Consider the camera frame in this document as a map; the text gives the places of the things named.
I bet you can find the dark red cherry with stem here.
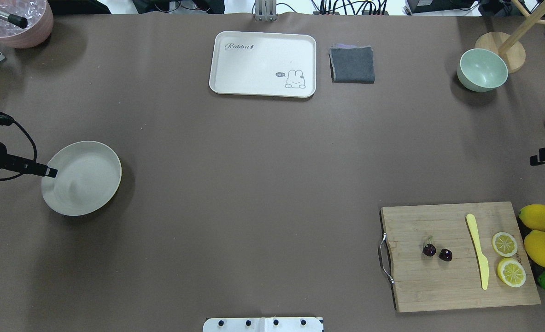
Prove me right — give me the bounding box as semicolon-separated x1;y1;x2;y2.
422;235;436;257

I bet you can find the cream rabbit tray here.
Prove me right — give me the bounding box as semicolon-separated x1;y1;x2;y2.
209;31;317;98

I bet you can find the upper whole lemon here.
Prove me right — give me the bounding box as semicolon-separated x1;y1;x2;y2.
517;204;545;232

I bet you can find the whole lemon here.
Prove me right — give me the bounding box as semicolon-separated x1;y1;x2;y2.
524;230;545;267
517;204;545;232

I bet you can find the cream round plate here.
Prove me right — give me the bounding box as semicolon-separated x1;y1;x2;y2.
41;141;122;216

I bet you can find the lower whole lemon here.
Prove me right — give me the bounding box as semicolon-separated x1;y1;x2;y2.
524;230;545;267

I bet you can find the upper lemon slice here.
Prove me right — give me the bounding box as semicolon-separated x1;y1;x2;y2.
491;232;518;258

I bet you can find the lemon slice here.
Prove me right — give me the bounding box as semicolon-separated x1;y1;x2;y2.
496;258;527;288
491;232;518;258

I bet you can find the mint green bowl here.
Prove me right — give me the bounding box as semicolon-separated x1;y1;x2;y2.
456;48;509;92

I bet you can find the wooden mug tree stand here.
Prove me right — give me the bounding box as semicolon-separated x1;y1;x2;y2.
474;0;545;73

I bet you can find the lower lemon slice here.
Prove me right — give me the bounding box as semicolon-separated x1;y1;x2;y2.
496;258;527;288

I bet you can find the yellow plastic knife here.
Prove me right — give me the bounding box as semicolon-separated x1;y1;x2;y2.
466;213;489;291

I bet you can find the metal scoop with black tip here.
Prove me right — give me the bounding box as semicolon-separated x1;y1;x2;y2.
0;9;28;28

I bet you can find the pink ice bowl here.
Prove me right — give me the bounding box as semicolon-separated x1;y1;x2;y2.
0;0;53;48

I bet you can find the bamboo cutting board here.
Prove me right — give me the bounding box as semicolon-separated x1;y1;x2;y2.
380;202;541;313

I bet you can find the grey folded cloth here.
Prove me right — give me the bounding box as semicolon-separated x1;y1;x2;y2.
329;44;375;84

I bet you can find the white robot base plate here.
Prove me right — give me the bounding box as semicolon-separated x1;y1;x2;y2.
202;317;324;332

